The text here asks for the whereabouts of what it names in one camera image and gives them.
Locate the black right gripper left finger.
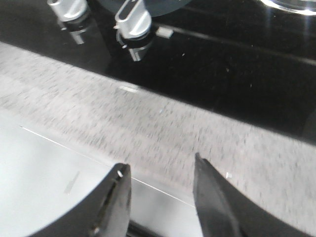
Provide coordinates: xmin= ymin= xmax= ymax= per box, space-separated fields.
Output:
xmin=32 ymin=163 xmax=131 ymax=237

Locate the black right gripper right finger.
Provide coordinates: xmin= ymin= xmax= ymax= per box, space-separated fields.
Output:
xmin=194 ymin=153 xmax=308 ymax=237

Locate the grey cabinet drawer front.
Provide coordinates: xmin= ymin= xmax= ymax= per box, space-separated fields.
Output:
xmin=0 ymin=114 xmax=202 ymax=237

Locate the black glass cooktop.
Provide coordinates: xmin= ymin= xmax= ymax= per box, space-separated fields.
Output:
xmin=0 ymin=0 xmax=316 ymax=144

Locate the right silver stove knob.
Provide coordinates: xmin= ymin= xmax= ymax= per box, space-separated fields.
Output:
xmin=115 ymin=0 xmax=152 ymax=40

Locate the silver stove knob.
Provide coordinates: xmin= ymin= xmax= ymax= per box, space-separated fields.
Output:
xmin=115 ymin=0 xmax=152 ymax=40
xmin=47 ymin=0 xmax=89 ymax=22

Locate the left silver stove knob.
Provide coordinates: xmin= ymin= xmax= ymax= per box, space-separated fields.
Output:
xmin=47 ymin=0 xmax=89 ymax=22

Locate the right gas burner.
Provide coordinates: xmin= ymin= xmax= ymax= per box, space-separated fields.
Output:
xmin=260 ymin=0 xmax=316 ymax=16

